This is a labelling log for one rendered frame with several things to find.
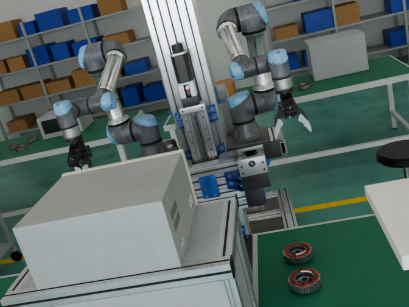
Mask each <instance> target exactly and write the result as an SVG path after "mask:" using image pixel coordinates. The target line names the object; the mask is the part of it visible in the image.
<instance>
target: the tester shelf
mask: <svg viewBox="0 0 409 307"><path fill-rule="evenodd" d="M197 202H198V205H197V206H196V209H195V214H194V218H193V221H192V226H191V231H190V234H189V239H188V242H187V246H186V251H185V254H184V258H183V263H182V266H181V267H176V268H171V269H164V270H157V271H153V272H146V273H138V274H134V275H127V276H123V277H115V278H108V279H104V280H96V281H89V282H85V283H77V284H70V285H66V286H59V287H54V288H47V289H40V290H38V289H37V287H36V285H35V282H34V280H33V278H32V275H31V273H30V270H29V268H28V266H26V267H25V268H24V270H23V271H22V272H21V273H20V275H19V276H18V278H17V279H16V280H15V281H14V282H13V284H12V285H11V286H10V287H9V289H8V290H7V291H6V292H5V294H4V295H3V296H2V297H1V299H0V305H1V307H50V306H57V305H65V304H70V303H77V302H85V301H89V300H97V299H101V298H109V297H117V296H121V295H128V294H136V293H141V292H148V291H156V290H160V289H168V288H175V287H180V286H187V285H192V284H200V283H207V282H212V281H219V280H227V279H232V278H235V270H236V250H237V231H238V220H239V201H238V198H237V193H235V194H230V195H225V196H220V197H213V198H209V199H203V200H198V201H197Z"/></svg>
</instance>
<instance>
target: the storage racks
mask: <svg viewBox="0 0 409 307"><path fill-rule="evenodd" d="M306 1H311V0H301V1H296V2H295V1H288V2H283V3H280V4H276V5H271V6H268V7H265V4H264V0H261V3H262V5H263V7H264V9H265V11H269V10H274V9H278V8H281V7H286V6H290V5H294V4H299V3H302V2H306ZM330 2H331V6H332V14H333V19H334V27H333V28H329V29H324V30H319V31H316V32H312V33H309V34H307V33H305V32H304V31H303V30H302V31H299V32H298V33H299V35H298V36H295V37H290V38H285V39H282V40H278V41H276V40H275V38H274V37H273V38H271V35H270V29H269V25H267V26H266V28H267V34H268V40H269V44H270V49H271V51H272V50H273V44H275V43H280V42H283V41H289V40H293V39H296V38H301V37H306V36H309V35H314V34H319V33H322V32H327V31H330V30H331V34H334V30H335V33H337V32H338V29H340V28H343V27H348V26H353V25H356V24H361V23H365V22H368V21H374V20H377V19H382V18H386V17H390V16H395V22H396V27H397V26H399V20H398V15H400V14H404V24H405V35H406V42H407V44H405V45H402V46H397V47H394V48H391V47H389V46H387V45H385V44H378V45H375V46H370V47H367V48H366V51H367V55H373V54H378V53H381V52H386V51H392V50H395V49H399V57H400V58H401V57H402V48H405V47H407V52H408V62H409V31H408V20H407V12H409V10H407V8H406V2H405V0H402V8H403V11H401V12H397V13H388V12H385V11H383V12H379V13H374V14H370V15H366V16H361V17H360V21H357V22H354V23H349V24H345V25H342V26H337V17H336V13H335V6H334V0H330ZM140 3H141V6H139V7H134V8H132V9H127V10H123V11H120V12H116V13H111V14H108V15H104V16H100V17H97V18H93V19H88V20H84V18H83V15H82V11H81V8H80V7H77V10H78V12H79V15H80V19H81V22H78V23H74V24H69V25H66V26H62V27H58V28H54V29H51V30H46V31H43V32H38V33H36V34H32V35H27V33H26V30H25V28H24V24H23V22H20V23H19V24H20V26H21V29H22V32H23V35H24V36H23V37H20V38H16V39H12V40H9V41H4V42H1V43H0V44H4V43H9V42H12V41H16V40H20V39H23V38H25V40H26V43H27V46H28V48H29V52H30V54H31V57H32V60H33V63H34V65H35V66H34V67H29V68H26V69H22V70H19V71H14V72H9V73H7V74H2V75H0V86H1V89H2V91H3V90H5V88H4V85H3V83H2V80H1V77H3V76H7V75H11V74H15V73H18V72H23V71H28V70H31V69H35V68H36V71H37V74H38V77H39V79H40V82H41V85H42V87H43V91H44V93H45V96H40V97H35V98H32V99H28V100H22V101H19V102H14V103H11V104H6V105H2V106H0V108H3V107H9V110H10V112H11V114H12V118H13V119H14V118H15V117H16V116H15V114H14V112H13V108H12V105H16V104H21V103H24V102H29V101H34V100H37V99H42V98H45V97H46V99H47V102H48V104H49V107H50V110H54V109H53V106H52V103H51V100H50V98H49V97H50V96H54V95H59V97H60V100H61V101H63V96H62V94H63V93H68V92H71V91H75V90H81V89H84V88H89V87H92V86H96V84H92V85H87V86H81V87H78V88H76V87H74V88H73V89H71V90H66V91H61V92H57V93H53V94H48V92H47V89H46V86H45V84H44V81H43V78H42V75H41V73H40V69H39V68H40V67H43V66H47V65H49V69H50V71H51V74H52V77H53V79H56V76H55V74H54V70H53V68H52V64H55V63H60V62H64V61H67V60H72V59H75V58H78V57H79V56H73V57H71V58H66V59H63V60H59V61H56V62H55V61H53V62H51V63H47V64H43V65H39V66H38V64H37V61H36V58H35V56H34V53H33V50H32V47H31V45H30V41H29V39H28V37H32V36H35V35H38V37H39V39H40V43H41V45H42V44H44V42H43V39H42V36H41V34H43V33H46V32H51V31H54V30H58V29H62V28H65V27H70V26H74V25H77V24H81V23H82V25H83V28H84V31H85V35H86V38H87V40H88V44H91V40H90V37H89V33H88V30H87V28H86V24H85V23H86V22H89V21H92V22H93V26H94V30H95V32H96V35H97V37H98V36H100V35H99V31H98V29H97V26H96V22H95V20H96V19H101V18H104V17H108V16H112V15H117V14H120V13H124V12H128V11H131V10H136V9H140V8H142V11H143V14H144V18H145V22H146V25H147V29H148V32H149V36H148V37H144V38H139V39H136V40H134V41H132V42H131V43H127V44H123V46H129V45H132V44H136V43H141V42H144V41H149V40H151V42H152V38H151V35H150V31H149V27H148V24H147V20H146V17H145V13H144V9H143V6H142V2H141V0H140ZM152 46H153V42H152ZM153 51H154V53H155V49H154V46H153ZM155 58H156V62H157V64H158V60H157V57H156V53H155ZM305 69H309V67H306V65H305V64H304V63H303V62H300V63H299V69H294V70H291V71H290V73H292V72H297V71H302V70H305ZM156 71H159V73H160V75H161V71H160V68H159V64H158V65H155V66H152V67H151V68H150V69H149V70H148V71H146V72H142V73H139V74H133V75H130V76H126V75H124V76H123V77H120V78H119V79H118V80H122V79H127V78H131V77H135V76H140V75H143V74H148V73H151V72H156ZM161 80H162V82H163V78H162V75H161ZM163 86H164V82H163ZM164 91H165V93H166V89H165V86H164ZM166 97H167V93H166ZM163 101H168V104H169V100H168V97H167V98H166V99H161V100H157V101H152V102H147V103H146V101H144V102H143V103H142V104H139V105H134V106H131V107H125V106H123V110H128V109H131V108H136V107H141V106H145V105H150V104H155V103H158V102H163ZM169 108H170V104H169ZM170 111H171V108H170ZM105 114H107V113H106V112H103V113H102V112H99V113H98V114H94V115H92V117H95V116H100V115H105ZM0 129H1V132H2V134H3V137H4V139H5V140H8V136H10V135H16V134H19V136H20V137H22V136H23V134H22V133H24V132H29V131H33V130H38V129H39V126H38V124H37V123H36V124H35V125H34V126H32V127H31V128H29V129H27V130H22V131H18V132H13V133H10V132H8V133H7V134H6V133H5V130H4V128H3V125H2V122H1V120H0Z"/></svg>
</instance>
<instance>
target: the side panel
mask: <svg viewBox="0 0 409 307"><path fill-rule="evenodd" d="M224 282H225V286H226V290H227V293H228V297H229V301H230V304H231V307H258V306H257V301H256V297H255V294H254V289H253V285H252V282H251V277H250V273H249V270H248V265H247V262H246V258H245V253H244V250H243V245H242V241H241V238H240V233H239V229H238V231H237V250H236V270H235V278H232V279H227V280H224Z"/></svg>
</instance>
